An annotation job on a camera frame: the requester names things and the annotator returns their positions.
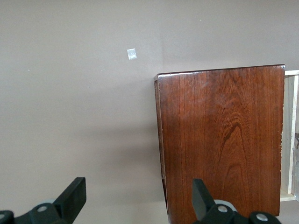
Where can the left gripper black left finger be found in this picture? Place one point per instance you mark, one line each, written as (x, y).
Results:
(70, 200)

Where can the small grey tape patch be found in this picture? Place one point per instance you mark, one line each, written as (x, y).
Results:
(131, 54)

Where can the dark brown wooden cabinet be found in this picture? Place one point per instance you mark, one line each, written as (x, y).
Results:
(222, 140)

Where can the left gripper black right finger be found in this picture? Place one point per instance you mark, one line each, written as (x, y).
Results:
(203, 203)

